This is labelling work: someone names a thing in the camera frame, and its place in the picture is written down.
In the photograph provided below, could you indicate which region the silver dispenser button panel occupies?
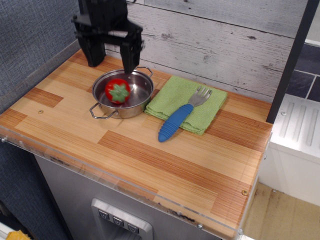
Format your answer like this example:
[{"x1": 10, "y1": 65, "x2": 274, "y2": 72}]
[{"x1": 91, "y1": 198, "x2": 154, "y2": 240}]

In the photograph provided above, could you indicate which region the white toy sink counter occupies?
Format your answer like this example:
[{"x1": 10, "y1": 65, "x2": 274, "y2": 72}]
[{"x1": 258, "y1": 94, "x2": 320, "y2": 205}]

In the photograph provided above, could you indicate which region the yellow object at corner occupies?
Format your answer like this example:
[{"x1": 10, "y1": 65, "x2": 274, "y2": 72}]
[{"x1": 6, "y1": 230, "x2": 31, "y2": 240}]

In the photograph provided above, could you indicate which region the black right frame post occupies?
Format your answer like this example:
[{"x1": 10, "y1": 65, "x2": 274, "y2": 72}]
[{"x1": 266, "y1": 0, "x2": 320, "y2": 124}]

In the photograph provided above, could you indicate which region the small steel pan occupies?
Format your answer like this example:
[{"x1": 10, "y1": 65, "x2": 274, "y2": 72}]
[{"x1": 89, "y1": 66, "x2": 155, "y2": 119}]

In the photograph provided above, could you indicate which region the green folded cloth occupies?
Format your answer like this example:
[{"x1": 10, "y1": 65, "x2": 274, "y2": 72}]
[{"x1": 144, "y1": 75, "x2": 229, "y2": 137}]

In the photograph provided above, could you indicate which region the steel toy fridge cabinet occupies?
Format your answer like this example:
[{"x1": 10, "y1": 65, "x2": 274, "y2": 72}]
[{"x1": 35, "y1": 156, "x2": 217, "y2": 240}]

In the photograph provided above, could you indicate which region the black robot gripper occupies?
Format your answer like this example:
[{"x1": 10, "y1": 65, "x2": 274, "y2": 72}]
[{"x1": 71, "y1": 0, "x2": 144, "y2": 74}]

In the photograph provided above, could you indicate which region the blue handled metal fork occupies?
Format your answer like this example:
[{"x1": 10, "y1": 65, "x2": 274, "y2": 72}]
[{"x1": 158, "y1": 86, "x2": 212, "y2": 143}]

